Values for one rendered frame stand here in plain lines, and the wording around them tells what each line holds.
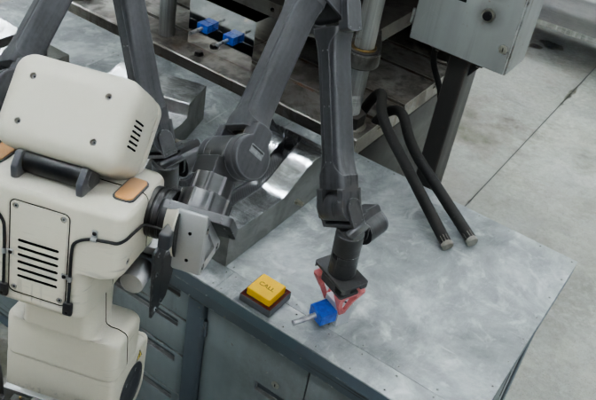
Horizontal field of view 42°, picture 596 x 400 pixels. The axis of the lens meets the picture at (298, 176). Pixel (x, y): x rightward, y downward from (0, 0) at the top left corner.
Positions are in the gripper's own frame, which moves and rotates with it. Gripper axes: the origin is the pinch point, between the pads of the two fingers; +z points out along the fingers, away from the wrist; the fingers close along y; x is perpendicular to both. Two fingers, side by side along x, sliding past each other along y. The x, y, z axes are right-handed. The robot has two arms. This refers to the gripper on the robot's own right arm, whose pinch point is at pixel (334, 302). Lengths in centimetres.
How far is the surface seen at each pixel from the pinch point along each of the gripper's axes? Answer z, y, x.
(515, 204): 88, 81, -176
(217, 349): 29.6, 21.4, 13.9
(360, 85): -8, 63, -52
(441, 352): 4.8, -18.1, -15.8
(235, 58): 5, 110, -37
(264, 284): 0.6, 11.5, 10.2
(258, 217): -3.6, 27.1, 3.1
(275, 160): -6.6, 41.4, -9.7
